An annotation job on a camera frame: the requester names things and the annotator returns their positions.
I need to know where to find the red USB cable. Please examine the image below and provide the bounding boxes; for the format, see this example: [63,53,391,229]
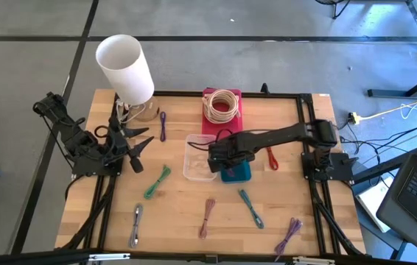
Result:
[265,146,280,172]

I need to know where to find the yellow extension cable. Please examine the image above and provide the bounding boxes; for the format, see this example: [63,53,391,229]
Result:
[359,91,417,121]

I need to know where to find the black desk leg frame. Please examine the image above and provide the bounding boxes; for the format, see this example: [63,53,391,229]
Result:
[367,0,417,99]

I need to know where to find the dark purple USB cable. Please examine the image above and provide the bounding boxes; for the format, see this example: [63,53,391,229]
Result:
[159,111,167,143]

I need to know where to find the grey USB cable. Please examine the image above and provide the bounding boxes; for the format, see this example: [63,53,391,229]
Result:
[130,204,144,249]

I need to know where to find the teal plastic bin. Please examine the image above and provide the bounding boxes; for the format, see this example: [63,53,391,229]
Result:
[220,159,253,184]

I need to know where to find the green USB cable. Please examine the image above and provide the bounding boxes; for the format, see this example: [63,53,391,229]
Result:
[143,165,172,201]

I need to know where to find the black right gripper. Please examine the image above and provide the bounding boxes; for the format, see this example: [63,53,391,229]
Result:
[206,131,259,174]

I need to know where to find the teal USB cable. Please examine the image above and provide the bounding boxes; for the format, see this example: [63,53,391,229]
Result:
[238,188,266,230]

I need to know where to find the pink USB cable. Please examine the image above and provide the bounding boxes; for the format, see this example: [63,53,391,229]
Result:
[198,198,217,240]

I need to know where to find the white flat box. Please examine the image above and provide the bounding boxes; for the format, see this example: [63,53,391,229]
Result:
[355,175,392,234]

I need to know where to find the white lamp cord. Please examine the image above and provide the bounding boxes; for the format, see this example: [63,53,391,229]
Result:
[115,98,147,124]

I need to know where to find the silver metal bracket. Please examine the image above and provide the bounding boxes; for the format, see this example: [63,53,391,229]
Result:
[292,255,337,265]
[88,252,131,263]

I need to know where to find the yellow power plug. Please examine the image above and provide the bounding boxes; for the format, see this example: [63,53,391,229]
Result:
[348,112,363,127]

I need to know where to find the clear plastic bin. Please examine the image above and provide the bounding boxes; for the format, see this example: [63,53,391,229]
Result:
[182,133,218,183]

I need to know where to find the black laptop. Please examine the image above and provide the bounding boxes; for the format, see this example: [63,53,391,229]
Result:
[375,110,417,264]

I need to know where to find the white shade wooden base lamp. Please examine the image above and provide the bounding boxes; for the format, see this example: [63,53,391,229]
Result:
[95,34,160,123]

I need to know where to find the black aluminium table frame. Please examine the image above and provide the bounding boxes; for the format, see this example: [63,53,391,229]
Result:
[55,89,366,265]

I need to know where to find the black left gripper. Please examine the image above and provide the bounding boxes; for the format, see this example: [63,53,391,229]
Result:
[108,116,155,174]

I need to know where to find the light purple USB cable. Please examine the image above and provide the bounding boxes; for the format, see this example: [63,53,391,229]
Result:
[274,217,303,263]

